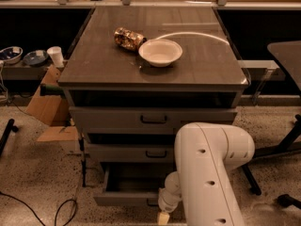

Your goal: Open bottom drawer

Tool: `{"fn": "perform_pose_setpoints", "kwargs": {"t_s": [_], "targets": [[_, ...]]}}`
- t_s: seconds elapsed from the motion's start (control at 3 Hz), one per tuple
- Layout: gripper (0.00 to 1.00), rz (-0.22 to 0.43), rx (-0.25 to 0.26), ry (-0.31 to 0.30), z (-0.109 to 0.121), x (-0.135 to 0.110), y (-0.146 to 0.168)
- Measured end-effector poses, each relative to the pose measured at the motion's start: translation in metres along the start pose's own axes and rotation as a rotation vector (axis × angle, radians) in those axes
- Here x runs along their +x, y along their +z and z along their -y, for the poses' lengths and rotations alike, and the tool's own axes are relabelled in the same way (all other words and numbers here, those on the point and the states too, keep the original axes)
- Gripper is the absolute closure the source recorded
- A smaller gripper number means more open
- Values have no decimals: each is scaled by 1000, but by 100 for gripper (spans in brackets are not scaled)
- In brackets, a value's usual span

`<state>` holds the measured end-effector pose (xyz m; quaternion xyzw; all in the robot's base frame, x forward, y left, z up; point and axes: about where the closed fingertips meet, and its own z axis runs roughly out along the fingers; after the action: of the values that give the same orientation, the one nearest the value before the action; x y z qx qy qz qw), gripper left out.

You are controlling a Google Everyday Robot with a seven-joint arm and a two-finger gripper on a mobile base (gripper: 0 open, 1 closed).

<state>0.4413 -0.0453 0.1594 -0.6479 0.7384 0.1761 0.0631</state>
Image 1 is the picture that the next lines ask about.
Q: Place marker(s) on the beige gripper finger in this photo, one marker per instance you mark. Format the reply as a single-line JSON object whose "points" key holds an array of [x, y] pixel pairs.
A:
{"points": [[162, 218]]}

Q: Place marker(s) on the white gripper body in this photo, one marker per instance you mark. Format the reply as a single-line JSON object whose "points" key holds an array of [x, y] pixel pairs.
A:
{"points": [[166, 203]]}

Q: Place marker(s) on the grey drawer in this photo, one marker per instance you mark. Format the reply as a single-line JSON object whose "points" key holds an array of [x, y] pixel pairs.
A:
{"points": [[131, 153], [132, 184], [135, 120]]}

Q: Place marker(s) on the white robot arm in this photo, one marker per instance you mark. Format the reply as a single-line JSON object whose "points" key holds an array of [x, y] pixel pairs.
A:
{"points": [[204, 154]]}

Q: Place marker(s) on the grey drawer cabinet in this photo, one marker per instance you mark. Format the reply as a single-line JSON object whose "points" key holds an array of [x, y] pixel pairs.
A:
{"points": [[138, 74]]}

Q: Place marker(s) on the black clamp rod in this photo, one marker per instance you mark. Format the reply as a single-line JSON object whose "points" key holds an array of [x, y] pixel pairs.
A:
{"points": [[83, 158]]}

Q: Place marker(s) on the black foot bottom right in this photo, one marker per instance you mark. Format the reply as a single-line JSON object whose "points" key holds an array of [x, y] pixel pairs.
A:
{"points": [[286, 200]]}

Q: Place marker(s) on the brown cardboard box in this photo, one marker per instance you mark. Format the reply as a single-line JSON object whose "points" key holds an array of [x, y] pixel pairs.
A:
{"points": [[52, 110]]}

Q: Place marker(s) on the patterned glass jar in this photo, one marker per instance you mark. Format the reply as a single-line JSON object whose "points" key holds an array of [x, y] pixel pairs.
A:
{"points": [[128, 39]]}

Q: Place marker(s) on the black stand leg left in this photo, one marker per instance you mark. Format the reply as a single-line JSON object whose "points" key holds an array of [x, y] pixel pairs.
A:
{"points": [[11, 127]]}

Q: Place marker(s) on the white paper cup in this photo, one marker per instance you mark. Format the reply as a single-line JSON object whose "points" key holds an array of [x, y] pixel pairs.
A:
{"points": [[55, 53]]}

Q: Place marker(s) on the dark side table top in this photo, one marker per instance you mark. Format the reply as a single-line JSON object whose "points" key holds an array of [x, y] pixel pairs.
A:
{"points": [[288, 55]]}

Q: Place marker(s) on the dark blue bowl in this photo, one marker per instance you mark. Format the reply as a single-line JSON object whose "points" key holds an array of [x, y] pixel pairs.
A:
{"points": [[36, 58]]}

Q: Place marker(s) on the blue and white bowl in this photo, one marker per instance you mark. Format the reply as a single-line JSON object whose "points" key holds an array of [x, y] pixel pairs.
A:
{"points": [[11, 55]]}

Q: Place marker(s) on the black table leg frame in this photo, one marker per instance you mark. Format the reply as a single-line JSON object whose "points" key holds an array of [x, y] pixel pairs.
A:
{"points": [[286, 145]]}

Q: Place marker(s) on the green handled tool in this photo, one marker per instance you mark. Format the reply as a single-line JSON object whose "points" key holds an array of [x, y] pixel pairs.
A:
{"points": [[49, 90]]}

